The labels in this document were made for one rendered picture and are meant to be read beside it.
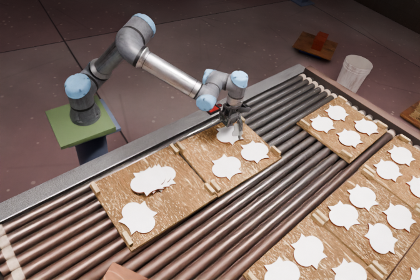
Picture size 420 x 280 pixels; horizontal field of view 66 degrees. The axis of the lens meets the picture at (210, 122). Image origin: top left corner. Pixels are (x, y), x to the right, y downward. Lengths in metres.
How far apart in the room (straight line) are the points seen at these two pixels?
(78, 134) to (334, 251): 1.27
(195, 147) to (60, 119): 0.71
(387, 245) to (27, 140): 2.61
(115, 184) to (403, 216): 1.26
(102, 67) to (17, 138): 1.60
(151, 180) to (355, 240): 0.87
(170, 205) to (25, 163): 1.71
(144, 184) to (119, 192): 0.11
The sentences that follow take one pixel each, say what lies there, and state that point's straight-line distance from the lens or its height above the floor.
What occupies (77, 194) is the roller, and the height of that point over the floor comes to 0.91.
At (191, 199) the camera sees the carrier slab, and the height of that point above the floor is 0.94.
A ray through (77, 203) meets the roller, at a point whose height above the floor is 0.92.
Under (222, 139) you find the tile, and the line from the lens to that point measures 1.62.
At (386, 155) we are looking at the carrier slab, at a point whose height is 0.94.
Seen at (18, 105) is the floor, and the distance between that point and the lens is 3.40.
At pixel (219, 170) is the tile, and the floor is 0.95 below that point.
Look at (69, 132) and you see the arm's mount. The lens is 1.73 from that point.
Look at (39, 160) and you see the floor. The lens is 2.87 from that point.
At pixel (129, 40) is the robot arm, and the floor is 1.44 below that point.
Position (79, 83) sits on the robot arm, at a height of 1.13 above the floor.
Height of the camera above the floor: 2.11
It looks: 43 degrees down
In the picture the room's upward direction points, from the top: 10 degrees clockwise
